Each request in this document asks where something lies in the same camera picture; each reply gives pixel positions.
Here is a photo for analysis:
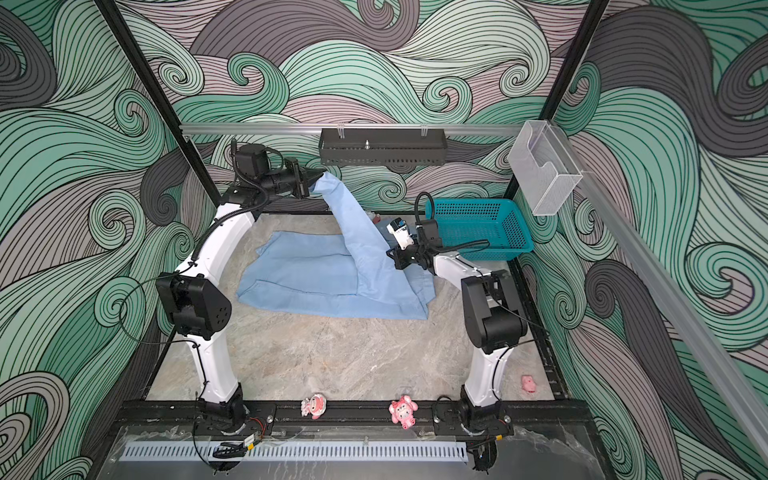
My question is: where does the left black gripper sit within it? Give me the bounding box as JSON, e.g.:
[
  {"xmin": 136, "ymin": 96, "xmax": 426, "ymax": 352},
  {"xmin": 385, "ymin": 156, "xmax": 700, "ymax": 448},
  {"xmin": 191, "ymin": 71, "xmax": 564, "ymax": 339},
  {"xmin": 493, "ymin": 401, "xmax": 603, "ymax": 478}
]
[{"xmin": 259, "ymin": 158, "xmax": 326, "ymax": 202}]

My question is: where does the light blue long sleeve shirt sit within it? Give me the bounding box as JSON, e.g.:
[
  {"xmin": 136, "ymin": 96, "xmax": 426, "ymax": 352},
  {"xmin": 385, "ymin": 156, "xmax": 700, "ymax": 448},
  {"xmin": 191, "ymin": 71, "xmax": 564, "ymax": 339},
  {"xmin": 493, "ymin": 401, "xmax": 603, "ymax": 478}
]
[{"xmin": 236, "ymin": 173, "xmax": 436, "ymax": 320}]

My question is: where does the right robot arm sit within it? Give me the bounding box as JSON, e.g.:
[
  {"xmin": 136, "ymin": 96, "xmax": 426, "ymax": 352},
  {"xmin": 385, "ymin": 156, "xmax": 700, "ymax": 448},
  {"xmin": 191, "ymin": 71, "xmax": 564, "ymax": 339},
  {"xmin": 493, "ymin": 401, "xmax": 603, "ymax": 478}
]
[{"xmin": 387, "ymin": 192, "xmax": 533, "ymax": 435}]

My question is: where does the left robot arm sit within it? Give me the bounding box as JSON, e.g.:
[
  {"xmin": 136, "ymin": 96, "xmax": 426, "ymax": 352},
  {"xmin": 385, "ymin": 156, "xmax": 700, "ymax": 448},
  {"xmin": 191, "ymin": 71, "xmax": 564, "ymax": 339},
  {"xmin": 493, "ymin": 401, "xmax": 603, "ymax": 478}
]
[{"xmin": 155, "ymin": 141, "xmax": 324, "ymax": 434}]

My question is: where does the teal plastic basket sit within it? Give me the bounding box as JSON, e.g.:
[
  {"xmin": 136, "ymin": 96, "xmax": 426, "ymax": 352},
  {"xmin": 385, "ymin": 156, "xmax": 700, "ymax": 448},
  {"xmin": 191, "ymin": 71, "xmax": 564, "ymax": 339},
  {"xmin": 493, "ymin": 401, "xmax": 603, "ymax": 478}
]
[{"xmin": 425, "ymin": 199, "xmax": 534, "ymax": 261}]

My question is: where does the pink pig plush toy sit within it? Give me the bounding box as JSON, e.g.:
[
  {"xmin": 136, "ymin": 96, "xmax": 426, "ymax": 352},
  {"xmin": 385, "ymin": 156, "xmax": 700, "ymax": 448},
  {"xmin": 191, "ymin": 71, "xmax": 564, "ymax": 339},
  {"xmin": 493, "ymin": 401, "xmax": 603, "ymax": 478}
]
[{"xmin": 388, "ymin": 395, "xmax": 419, "ymax": 430}]

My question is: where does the small pink floor toy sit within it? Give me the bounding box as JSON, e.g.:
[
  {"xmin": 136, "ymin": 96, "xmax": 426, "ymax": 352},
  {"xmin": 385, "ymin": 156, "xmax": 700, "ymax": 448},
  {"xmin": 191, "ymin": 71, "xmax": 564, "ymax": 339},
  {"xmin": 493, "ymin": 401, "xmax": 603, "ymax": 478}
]
[{"xmin": 520, "ymin": 375, "xmax": 537, "ymax": 394}]

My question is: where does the pink white plush toy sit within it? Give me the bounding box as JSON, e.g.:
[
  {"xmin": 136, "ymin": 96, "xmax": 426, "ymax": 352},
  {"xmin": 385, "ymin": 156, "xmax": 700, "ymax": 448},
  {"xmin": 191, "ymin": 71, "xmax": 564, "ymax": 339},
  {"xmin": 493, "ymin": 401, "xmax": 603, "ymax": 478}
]
[{"xmin": 300, "ymin": 393, "xmax": 327, "ymax": 420}]

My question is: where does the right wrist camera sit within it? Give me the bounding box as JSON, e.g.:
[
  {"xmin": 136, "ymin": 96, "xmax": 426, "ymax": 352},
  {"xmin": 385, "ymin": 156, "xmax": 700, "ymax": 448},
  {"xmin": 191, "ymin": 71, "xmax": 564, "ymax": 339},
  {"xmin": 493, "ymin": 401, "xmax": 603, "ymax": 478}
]
[{"xmin": 387, "ymin": 217, "xmax": 414, "ymax": 250}]

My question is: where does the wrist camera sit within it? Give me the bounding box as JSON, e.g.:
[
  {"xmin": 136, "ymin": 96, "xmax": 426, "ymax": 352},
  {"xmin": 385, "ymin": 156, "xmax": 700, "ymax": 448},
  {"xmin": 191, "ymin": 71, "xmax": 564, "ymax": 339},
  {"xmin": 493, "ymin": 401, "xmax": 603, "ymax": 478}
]
[
  {"xmin": 387, "ymin": 217, "xmax": 414, "ymax": 250},
  {"xmin": 233, "ymin": 144, "xmax": 271, "ymax": 179}
]

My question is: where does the black perforated wall tray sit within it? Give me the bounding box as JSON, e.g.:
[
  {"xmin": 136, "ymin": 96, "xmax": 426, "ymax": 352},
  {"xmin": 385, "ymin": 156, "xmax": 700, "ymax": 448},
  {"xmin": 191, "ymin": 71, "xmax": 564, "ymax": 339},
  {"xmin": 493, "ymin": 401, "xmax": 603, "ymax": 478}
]
[{"xmin": 318, "ymin": 128, "xmax": 448, "ymax": 167}]

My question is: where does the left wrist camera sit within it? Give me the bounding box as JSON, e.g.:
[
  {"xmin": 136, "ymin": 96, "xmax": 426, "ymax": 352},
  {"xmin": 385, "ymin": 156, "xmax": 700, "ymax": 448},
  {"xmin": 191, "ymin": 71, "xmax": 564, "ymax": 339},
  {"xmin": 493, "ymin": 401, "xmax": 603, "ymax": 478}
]
[{"xmin": 233, "ymin": 144, "xmax": 271, "ymax": 179}]

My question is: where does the aluminium back wall rail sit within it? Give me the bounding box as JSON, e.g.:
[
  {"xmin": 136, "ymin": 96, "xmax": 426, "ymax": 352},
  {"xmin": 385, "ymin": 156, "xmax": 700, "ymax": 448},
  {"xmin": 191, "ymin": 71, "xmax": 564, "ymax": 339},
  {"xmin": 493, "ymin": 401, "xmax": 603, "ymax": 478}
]
[{"xmin": 180, "ymin": 122, "xmax": 523, "ymax": 137}]

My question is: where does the aluminium wall rail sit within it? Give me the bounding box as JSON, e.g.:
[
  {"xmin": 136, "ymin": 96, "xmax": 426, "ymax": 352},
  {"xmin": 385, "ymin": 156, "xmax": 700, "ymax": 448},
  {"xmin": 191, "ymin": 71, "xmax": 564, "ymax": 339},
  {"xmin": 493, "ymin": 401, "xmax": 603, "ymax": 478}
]
[
  {"xmin": 549, "ymin": 125, "xmax": 767, "ymax": 459},
  {"xmin": 180, "ymin": 122, "xmax": 523, "ymax": 137}
]

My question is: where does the clear acrylic wall box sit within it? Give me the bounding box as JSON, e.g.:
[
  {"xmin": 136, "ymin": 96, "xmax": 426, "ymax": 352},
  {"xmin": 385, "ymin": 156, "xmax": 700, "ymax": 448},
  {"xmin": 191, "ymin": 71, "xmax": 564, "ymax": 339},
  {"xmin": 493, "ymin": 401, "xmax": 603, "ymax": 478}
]
[{"xmin": 507, "ymin": 120, "xmax": 583, "ymax": 217}]

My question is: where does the white slotted cable duct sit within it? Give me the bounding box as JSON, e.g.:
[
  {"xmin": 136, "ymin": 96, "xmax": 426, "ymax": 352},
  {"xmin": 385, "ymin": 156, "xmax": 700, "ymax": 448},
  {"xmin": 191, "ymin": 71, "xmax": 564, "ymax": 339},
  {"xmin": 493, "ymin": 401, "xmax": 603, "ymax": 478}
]
[{"xmin": 117, "ymin": 440, "xmax": 469, "ymax": 463}]

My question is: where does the black front mounting rail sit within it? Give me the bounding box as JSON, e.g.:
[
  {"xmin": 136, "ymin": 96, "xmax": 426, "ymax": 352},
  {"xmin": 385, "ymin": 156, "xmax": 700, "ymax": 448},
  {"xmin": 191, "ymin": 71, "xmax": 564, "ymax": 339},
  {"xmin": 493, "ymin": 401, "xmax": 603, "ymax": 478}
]
[{"xmin": 116, "ymin": 399, "xmax": 592, "ymax": 436}]

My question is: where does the aluminium right wall rail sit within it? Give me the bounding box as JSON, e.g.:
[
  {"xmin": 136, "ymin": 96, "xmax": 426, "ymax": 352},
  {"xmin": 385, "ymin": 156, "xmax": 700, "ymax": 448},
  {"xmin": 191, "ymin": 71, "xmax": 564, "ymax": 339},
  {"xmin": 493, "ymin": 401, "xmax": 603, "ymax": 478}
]
[{"xmin": 549, "ymin": 125, "xmax": 767, "ymax": 459}]

